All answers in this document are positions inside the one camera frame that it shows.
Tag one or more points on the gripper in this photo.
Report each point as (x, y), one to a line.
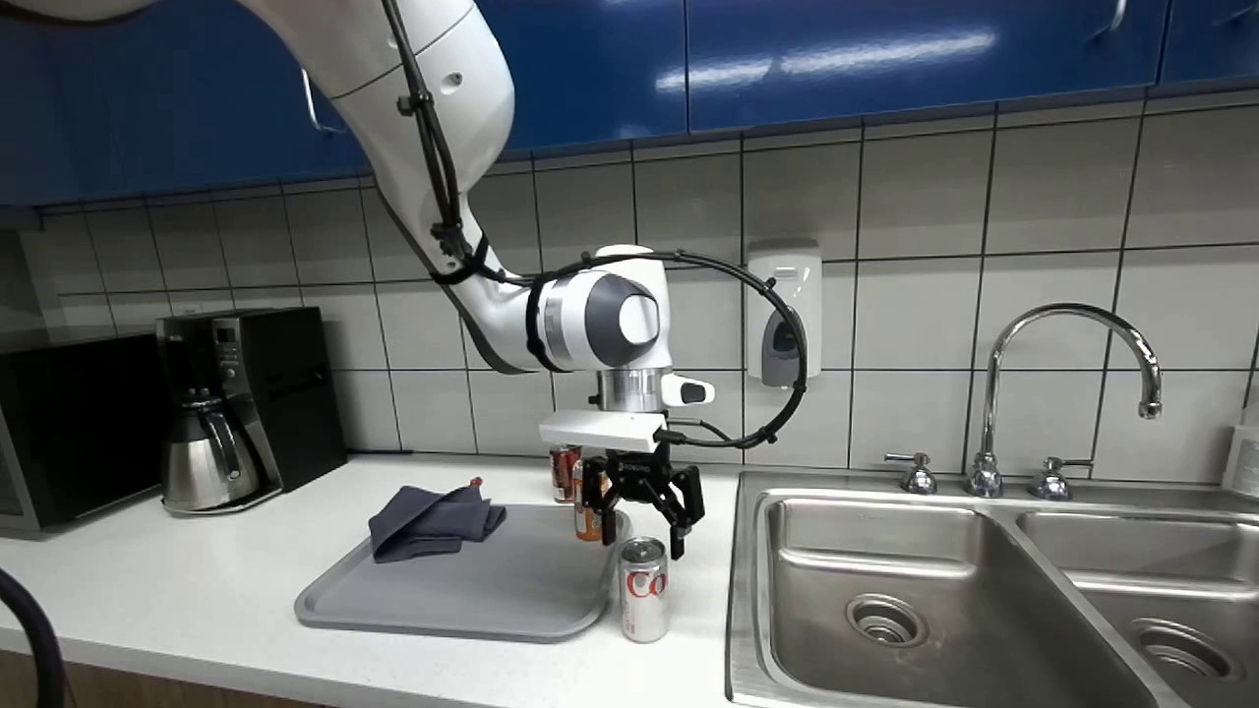
(639, 474)

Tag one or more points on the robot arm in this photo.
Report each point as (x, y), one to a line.
(413, 118)

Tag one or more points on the orange soda can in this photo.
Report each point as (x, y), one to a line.
(586, 526)

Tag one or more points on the red soda can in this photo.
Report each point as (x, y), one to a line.
(564, 477)

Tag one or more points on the silver soda can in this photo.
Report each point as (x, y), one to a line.
(644, 595)

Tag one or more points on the grey plastic tray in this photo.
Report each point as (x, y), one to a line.
(492, 590)

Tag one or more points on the dark grey folded cloth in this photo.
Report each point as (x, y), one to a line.
(428, 521)

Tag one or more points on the chrome tap lever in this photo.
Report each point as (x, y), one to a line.
(918, 477)
(1050, 480)

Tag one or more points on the steel double sink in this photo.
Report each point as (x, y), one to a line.
(984, 610)

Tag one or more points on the chrome gooseneck tap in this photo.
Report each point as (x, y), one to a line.
(993, 393)

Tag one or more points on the black coffee maker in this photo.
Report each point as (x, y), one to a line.
(285, 393)

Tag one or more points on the blue cabinet door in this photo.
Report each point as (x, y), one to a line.
(148, 108)
(925, 59)
(1215, 39)
(590, 69)

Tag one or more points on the steel coffee carafe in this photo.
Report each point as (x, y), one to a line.
(202, 462)

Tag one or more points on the black microwave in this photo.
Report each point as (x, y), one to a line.
(69, 433)

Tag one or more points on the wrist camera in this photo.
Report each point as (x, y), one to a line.
(600, 431)

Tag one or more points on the white wall soap dispenser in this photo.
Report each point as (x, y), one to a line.
(782, 295)

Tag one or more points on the blue wall cabinets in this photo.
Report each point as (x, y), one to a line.
(885, 59)

